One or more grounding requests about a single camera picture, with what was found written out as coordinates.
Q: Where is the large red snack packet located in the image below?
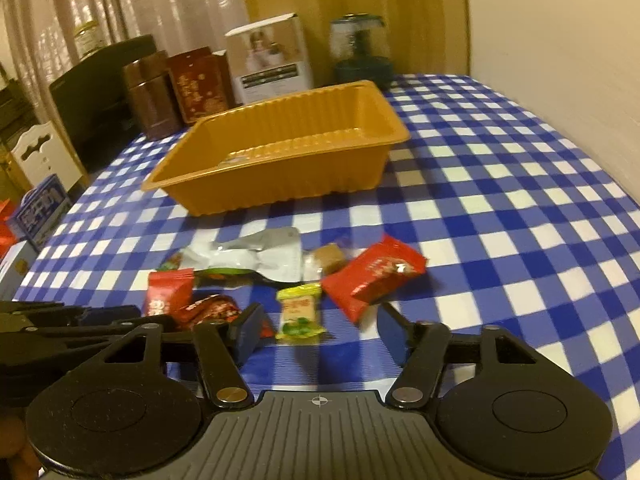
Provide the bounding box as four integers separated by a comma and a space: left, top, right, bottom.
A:
320, 234, 429, 324

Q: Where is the brown candy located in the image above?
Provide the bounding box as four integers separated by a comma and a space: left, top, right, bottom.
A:
305, 242, 347, 281

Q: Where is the sheer curtain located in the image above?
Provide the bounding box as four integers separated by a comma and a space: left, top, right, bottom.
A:
0, 0, 251, 93

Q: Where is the white cardboard product box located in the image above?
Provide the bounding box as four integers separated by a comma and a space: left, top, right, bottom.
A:
225, 13, 315, 107

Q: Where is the crinkled red candy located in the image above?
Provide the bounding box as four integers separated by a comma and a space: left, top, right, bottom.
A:
172, 294, 275, 341

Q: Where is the orange plastic tray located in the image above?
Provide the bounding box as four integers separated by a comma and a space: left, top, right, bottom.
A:
141, 80, 412, 217

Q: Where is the clear snack packet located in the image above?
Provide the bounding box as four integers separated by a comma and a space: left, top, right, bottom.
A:
165, 226, 304, 289

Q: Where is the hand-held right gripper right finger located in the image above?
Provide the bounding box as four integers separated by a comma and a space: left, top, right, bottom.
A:
377, 302, 542, 409

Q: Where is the small red candy packet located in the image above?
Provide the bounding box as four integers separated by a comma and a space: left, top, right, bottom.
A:
145, 267, 195, 317

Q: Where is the white carved furniture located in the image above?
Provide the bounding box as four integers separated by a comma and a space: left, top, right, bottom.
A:
10, 121, 83, 196

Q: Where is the glass jar with pale lid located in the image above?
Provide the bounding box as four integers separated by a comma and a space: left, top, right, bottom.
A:
74, 20, 104, 57

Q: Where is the yellow candy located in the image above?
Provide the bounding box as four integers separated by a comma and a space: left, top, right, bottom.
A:
276, 282, 326, 344

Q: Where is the dark green glass jar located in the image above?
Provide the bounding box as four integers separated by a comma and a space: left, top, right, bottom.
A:
329, 14, 395, 92

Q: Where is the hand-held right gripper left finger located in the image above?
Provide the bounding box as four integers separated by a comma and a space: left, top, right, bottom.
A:
102, 302, 274, 409

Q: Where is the red patterned tin box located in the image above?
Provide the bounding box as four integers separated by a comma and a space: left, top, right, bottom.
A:
166, 46, 236, 126

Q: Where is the blue checkered tablecloth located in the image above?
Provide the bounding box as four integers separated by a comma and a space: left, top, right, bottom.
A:
0, 74, 640, 480

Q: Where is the brown metal canister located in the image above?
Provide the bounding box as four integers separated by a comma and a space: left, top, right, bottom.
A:
123, 51, 182, 141

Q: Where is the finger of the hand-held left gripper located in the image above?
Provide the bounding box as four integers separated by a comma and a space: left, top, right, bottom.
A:
62, 304, 147, 332

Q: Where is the blue printed carton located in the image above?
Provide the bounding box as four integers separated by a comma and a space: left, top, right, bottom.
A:
9, 174, 68, 253

